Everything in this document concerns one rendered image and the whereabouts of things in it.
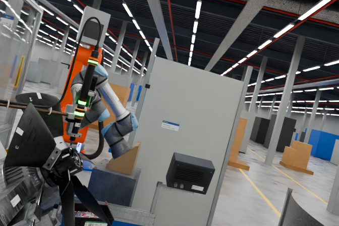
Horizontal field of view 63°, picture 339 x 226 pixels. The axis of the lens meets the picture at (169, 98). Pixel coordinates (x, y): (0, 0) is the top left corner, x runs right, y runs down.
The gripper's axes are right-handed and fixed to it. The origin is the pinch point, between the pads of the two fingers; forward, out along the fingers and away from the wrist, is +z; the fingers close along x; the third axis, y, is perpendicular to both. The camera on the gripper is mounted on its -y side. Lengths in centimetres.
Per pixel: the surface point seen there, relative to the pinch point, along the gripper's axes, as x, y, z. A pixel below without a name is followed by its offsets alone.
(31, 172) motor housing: 9.8, 35.9, 13.1
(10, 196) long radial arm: 9, 38, 34
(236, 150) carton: -412, 90, -721
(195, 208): -132, 108, -183
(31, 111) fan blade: 11.4, 10.2, 27.6
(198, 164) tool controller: -72, 27, -33
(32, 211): 1, 42, 33
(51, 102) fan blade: 14.0, 8.8, -6.8
